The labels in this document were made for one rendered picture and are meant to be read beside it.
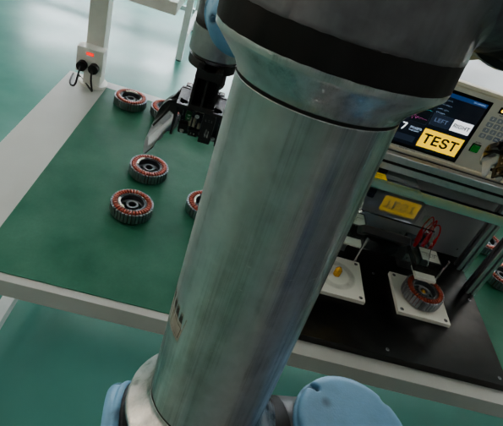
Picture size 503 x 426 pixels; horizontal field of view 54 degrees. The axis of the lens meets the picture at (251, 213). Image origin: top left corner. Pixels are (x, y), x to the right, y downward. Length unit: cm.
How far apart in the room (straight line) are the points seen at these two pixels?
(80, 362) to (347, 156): 176
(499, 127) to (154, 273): 89
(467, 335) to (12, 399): 140
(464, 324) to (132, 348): 117
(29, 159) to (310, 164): 131
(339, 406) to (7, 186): 111
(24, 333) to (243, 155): 181
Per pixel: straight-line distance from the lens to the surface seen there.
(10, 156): 150
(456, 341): 141
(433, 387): 130
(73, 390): 187
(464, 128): 129
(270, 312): 27
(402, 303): 138
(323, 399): 45
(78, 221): 130
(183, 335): 31
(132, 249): 124
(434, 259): 143
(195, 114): 73
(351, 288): 132
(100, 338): 199
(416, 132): 126
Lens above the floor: 162
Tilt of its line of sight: 36 degrees down
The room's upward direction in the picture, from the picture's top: 21 degrees clockwise
